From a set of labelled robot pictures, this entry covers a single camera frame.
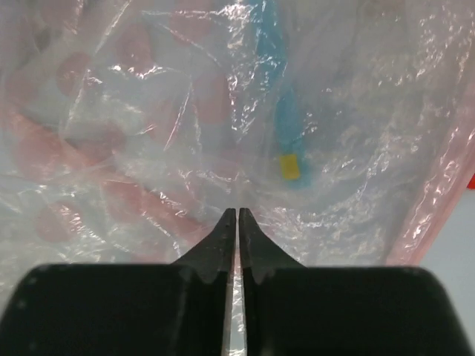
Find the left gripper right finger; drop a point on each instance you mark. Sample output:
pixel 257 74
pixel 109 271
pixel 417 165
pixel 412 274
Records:
pixel 291 309

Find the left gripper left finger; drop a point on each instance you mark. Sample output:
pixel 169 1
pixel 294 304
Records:
pixel 126 309

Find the clear zip bag red dots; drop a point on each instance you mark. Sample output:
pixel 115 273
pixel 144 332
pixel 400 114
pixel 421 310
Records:
pixel 388 145

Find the zip bag blue zipper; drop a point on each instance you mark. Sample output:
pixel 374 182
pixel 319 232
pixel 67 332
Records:
pixel 230 78

